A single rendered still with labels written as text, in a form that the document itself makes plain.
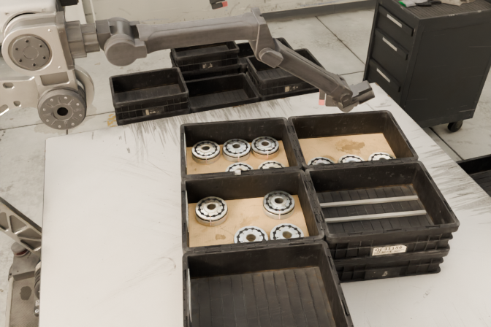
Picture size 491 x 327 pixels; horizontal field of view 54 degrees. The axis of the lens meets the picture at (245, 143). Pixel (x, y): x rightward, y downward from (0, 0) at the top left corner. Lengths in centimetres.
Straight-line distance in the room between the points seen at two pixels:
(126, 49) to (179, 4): 336
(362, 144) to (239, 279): 77
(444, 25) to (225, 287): 204
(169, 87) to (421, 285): 182
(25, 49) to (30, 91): 47
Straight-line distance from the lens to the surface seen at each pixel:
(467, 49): 315
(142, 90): 287
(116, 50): 121
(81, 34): 121
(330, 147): 185
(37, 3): 128
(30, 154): 339
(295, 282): 141
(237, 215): 156
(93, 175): 199
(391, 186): 173
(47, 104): 156
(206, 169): 173
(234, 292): 139
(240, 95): 296
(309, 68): 146
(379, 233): 143
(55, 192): 196
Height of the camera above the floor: 197
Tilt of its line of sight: 38 degrees down
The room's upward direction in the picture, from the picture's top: straight up
